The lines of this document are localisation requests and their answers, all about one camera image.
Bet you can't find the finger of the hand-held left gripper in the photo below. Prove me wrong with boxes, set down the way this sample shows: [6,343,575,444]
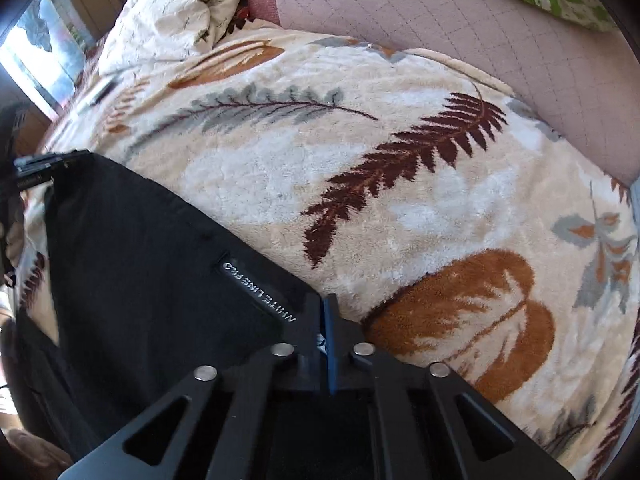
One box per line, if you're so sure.
[13,151,92,189]

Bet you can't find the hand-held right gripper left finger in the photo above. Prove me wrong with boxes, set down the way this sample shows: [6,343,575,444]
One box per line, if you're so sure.
[57,294,332,480]

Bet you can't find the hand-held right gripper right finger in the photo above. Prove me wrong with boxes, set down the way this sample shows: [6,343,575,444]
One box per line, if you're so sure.
[324,295,577,480]

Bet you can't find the black pants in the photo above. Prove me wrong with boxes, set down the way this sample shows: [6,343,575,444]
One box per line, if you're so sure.
[10,151,326,463]

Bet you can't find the window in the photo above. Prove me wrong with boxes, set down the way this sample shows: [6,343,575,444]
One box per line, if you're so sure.
[0,0,97,117]

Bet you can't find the leaf print fleece blanket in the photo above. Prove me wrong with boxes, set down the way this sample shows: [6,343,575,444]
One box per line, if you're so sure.
[15,30,640,480]

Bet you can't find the white floral quilt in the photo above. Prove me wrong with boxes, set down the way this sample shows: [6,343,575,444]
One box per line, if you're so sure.
[97,0,253,77]

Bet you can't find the pink quilted headboard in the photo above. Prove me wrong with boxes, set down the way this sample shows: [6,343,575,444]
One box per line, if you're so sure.
[245,0,640,186]

